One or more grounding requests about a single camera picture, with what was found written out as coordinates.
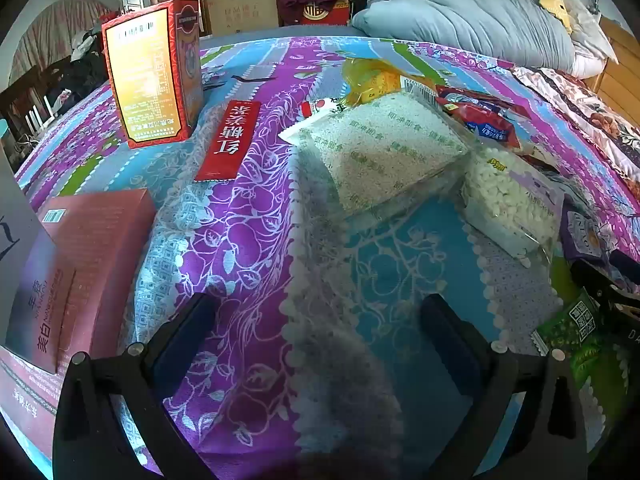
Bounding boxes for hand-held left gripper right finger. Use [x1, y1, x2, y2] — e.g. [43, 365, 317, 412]
[420, 294, 588, 480]

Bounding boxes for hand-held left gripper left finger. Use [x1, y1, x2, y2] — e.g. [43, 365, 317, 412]
[52, 292, 221, 480]

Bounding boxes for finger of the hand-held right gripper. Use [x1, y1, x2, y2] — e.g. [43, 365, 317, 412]
[570, 252, 640, 311]

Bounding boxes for red yellow snack packet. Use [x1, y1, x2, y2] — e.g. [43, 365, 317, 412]
[435, 85, 526, 116]

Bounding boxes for purple snack packet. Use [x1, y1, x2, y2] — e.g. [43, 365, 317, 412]
[557, 195, 621, 263]

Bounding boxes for white candy packet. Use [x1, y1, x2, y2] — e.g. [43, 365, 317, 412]
[460, 147, 566, 266]

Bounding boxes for pink purple box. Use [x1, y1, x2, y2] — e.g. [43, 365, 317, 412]
[4, 188, 163, 376]

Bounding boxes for floral patchwork bedsheet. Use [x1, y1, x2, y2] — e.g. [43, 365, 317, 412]
[15, 35, 640, 480]

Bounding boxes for large pink flat box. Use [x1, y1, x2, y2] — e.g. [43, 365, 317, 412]
[0, 345, 68, 466]

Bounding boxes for floral quilt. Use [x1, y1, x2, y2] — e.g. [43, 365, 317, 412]
[512, 65, 640, 191]

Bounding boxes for red green snack packet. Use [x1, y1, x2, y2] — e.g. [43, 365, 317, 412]
[447, 105, 536, 153]

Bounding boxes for puffed rice snack packet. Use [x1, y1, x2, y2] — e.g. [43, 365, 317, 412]
[277, 91, 471, 221]

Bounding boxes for white grey box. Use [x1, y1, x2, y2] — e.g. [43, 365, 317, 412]
[0, 150, 57, 263]

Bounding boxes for long red flat box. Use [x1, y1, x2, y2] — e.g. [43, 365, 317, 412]
[194, 100, 262, 183]

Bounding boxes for wooden headboard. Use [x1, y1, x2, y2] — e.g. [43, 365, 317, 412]
[582, 15, 640, 111]

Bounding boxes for white pillow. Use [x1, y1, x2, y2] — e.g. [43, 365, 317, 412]
[560, 0, 621, 78]

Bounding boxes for small red white packet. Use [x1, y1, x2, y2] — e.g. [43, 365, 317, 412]
[300, 97, 346, 118]

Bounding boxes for yellow cloth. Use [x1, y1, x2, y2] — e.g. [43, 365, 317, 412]
[537, 0, 576, 36]

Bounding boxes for grey blue duvet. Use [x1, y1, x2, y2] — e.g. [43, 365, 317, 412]
[351, 0, 576, 71]

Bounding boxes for orange red carton box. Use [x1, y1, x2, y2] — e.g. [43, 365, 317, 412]
[101, 0, 205, 150]

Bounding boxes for dark wooden chair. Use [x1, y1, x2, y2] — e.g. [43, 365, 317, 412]
[0, 55, 108, 146]

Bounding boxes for dark clothes pile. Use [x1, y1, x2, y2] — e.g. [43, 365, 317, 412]
[65, 30, 111, 106]

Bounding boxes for grey blue mattress cover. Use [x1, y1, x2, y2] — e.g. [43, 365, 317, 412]
[200, 24, 373, 43]

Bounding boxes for striped cloth covered rack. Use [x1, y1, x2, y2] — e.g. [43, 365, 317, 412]
[10, 0, 116, 86]

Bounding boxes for red gift box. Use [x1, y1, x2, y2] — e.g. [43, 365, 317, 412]
[300, 0, 351, 27]

